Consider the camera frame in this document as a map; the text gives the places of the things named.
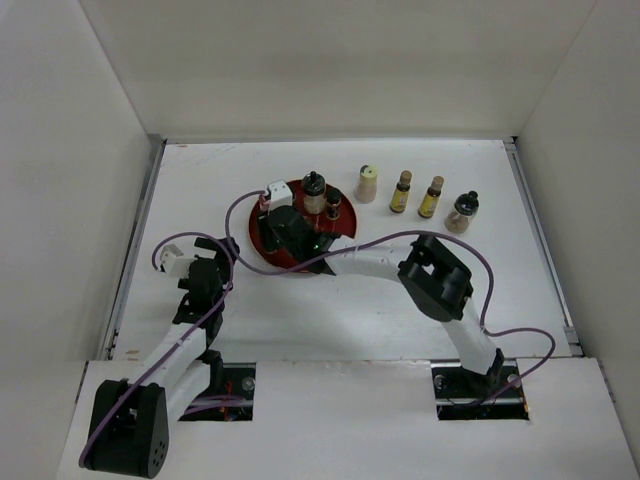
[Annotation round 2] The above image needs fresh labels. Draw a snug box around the red round tray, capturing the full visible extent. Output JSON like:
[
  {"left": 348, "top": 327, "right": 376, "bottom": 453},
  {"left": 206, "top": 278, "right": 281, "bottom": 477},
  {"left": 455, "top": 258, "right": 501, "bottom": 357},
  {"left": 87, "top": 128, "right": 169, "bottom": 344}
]
[{"left": 248, "top": 179, "right": 357, "bottom": 273}]

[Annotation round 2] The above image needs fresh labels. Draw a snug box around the black knob cap spice jar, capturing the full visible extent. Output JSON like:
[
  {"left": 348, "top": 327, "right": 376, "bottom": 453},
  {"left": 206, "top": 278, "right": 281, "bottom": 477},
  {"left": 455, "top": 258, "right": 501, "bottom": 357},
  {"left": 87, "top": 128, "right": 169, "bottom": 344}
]
[{"left": 301, "top": 171, "right": 326, "bottom": 215}]

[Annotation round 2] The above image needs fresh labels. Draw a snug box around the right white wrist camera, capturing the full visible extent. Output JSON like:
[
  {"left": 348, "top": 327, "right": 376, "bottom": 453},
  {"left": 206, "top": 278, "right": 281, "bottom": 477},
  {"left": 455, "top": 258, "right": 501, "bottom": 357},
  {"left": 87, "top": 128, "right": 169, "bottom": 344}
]
[{"left": 259, "top": 180, "right": 293, "bottom": 212}]

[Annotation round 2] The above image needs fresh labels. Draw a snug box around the yellow cap salt shaker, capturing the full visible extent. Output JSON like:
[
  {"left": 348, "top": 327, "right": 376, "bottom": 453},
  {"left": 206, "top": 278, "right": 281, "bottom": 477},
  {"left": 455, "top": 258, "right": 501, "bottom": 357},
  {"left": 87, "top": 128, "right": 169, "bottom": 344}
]
[{"left": 354, "top": 164, "right": 378, "bottom": 204}]

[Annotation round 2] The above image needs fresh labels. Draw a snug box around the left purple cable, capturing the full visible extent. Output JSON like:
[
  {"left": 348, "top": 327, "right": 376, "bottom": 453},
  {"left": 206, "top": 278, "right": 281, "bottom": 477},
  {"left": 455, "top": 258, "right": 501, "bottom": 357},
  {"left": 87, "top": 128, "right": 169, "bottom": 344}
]
[{"left": 79, "top": 230, "right": 241, "bottom": 466}]

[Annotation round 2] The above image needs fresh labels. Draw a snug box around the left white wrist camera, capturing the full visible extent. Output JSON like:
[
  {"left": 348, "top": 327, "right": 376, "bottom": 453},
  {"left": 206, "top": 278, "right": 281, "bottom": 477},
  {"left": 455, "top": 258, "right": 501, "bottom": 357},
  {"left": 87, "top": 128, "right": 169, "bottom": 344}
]
[{"left": 160, "top": 244, "right": 195, "bottom": 279}]

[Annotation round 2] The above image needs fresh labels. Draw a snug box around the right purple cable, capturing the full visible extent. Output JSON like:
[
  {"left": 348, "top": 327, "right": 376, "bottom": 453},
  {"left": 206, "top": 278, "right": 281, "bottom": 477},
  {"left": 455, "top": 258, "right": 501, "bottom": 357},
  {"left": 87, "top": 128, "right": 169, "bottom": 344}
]
[{"left": 224, "top": 188, "right": 557, "bottom": 406}]

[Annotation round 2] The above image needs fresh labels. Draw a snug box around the small black cap spice jar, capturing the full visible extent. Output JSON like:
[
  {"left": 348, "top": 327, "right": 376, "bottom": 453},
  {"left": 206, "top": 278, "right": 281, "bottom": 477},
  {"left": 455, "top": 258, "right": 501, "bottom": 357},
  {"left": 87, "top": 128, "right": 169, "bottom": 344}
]
[{"left": 325, "top": 188, "right": 342, "bottom": 221}]

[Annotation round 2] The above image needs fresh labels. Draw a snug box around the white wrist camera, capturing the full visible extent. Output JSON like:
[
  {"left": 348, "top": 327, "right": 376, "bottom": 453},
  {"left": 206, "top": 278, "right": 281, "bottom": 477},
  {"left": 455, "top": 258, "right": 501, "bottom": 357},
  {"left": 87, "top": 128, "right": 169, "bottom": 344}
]
[
  {"left": 259, "top": 180, "right": 293, "bottom": 212},
  {"left": 160, "top": 244, "right": 195, "bottom": 279}
]

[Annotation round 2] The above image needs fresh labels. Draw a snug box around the yellow label bottle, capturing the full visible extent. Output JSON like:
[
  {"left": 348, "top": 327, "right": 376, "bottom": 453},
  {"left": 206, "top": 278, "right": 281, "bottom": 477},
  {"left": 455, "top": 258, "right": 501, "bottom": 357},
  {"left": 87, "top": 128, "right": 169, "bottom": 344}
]
[
  {"left": 418, "top": 176, "right": 444, "bottom": 219},
  {"left": 389, "top": 170, "right": 412, "bottom": 213}
]

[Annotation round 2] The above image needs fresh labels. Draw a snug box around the purple cable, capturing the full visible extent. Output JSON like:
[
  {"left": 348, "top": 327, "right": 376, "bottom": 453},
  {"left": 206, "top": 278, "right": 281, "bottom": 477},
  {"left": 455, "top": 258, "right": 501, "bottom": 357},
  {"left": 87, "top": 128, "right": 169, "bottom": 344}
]
[
  {"left": 224, "top": 188, "right": 557, "bottom": 406},
  {"left": 79, "top": 230, "right": 241, "bottom": 466}
]

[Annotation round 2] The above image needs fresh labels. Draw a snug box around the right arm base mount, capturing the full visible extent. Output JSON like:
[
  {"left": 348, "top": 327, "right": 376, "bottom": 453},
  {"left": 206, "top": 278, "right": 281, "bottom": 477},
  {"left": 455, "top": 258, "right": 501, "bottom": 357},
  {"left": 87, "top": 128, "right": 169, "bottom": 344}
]
[{"left": 431, "top": 361, "right": 529, "bottom": 421}]

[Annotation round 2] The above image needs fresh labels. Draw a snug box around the round black top grinder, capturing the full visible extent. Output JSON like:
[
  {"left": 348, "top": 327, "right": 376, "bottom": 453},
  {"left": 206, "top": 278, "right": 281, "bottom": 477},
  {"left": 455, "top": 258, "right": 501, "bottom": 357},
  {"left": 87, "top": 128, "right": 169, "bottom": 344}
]
[{"left": 444, "top": 190, "right": 479, "bottom": 234}]

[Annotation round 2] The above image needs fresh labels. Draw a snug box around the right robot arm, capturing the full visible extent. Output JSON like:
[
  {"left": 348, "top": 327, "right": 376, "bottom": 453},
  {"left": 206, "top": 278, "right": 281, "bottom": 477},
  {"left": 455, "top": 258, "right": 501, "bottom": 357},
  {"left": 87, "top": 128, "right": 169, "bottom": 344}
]
[{"left": 257, "top": 206, "right": 504, "bottom": 396}]

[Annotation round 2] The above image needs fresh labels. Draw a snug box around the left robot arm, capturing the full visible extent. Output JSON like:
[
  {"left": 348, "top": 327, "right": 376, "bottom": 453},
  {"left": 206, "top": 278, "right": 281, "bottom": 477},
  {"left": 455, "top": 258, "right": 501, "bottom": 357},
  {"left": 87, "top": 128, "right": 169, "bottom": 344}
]
[{"left": 78, "top": 232, "right": 239, "bottom": 479}]

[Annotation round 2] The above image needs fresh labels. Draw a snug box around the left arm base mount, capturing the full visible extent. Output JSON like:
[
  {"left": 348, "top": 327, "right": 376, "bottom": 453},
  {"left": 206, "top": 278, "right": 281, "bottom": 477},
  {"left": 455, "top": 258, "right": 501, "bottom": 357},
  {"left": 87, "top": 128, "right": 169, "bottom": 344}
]
[{"left": 180, "top": 363, "right": 256, "bottom": 422}]

